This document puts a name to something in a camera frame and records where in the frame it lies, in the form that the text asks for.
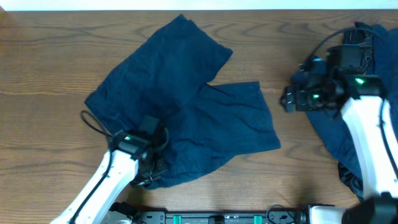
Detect navy blue shorts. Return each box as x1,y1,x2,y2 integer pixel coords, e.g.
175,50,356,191
85,15,280,189

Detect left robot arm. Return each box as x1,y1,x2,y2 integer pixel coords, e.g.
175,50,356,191
52,116,169,223

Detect navy blue garment pile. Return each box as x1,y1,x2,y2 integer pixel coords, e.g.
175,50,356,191
290,23,398,202

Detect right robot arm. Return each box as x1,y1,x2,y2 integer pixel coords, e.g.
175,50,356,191
279,44,397,223

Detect black patterned garment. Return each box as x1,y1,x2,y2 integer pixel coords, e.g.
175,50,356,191
343,22,374,75

